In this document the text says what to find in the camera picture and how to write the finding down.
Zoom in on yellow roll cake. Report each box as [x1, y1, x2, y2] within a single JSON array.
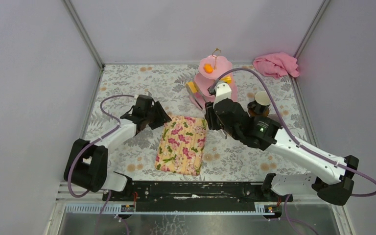
[[221, 76, 232, 84]]

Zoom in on black mug white inside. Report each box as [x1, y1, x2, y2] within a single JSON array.
[[247, 91, 271, 117]]

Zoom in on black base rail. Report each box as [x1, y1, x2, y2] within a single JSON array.
[[102, 181, 293, 213]]

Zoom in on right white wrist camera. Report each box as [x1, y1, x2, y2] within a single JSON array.
[[209, 81, 232, 105]]

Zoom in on pink three-tier cake stand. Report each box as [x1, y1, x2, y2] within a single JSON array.
[[189, 48, 233, 109]]

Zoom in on pink cloth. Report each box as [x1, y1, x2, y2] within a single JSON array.
[[253, 52, 300, 79]]

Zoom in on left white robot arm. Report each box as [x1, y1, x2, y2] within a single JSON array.
[[64, 95, 171, 201]]

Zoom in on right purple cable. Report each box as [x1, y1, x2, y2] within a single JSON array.
[[209, 68, 376, 198]]

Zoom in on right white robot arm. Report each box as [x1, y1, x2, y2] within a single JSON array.
[[205, 98, 359, 206]]

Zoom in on orange tart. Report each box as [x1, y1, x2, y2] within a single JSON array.
[[203, 64, 214, 74]]

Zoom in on purple mug black handle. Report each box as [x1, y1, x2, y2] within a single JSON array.
[[268, 114, 280, 122]]

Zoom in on tan biscuit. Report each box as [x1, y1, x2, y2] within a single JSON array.
[[185, 82, 198, 95]]

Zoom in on floral dessert tray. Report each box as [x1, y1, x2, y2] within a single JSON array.
[[154, 116, 208, 176]]

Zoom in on metal tongs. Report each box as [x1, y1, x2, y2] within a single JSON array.
[[189, 84, 228, 140]]

